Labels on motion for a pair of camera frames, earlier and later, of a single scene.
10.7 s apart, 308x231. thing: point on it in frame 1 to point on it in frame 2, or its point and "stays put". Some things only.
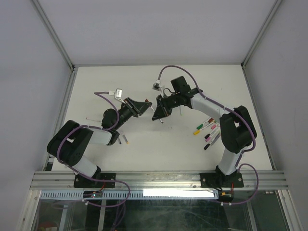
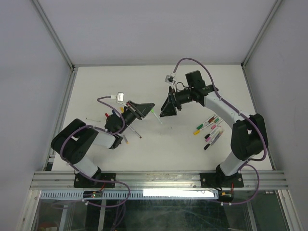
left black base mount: (81, 181) stays put
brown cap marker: (160, 119) to (134, 131)
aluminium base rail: (268, 180) stays put
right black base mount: (219, 180) stays put
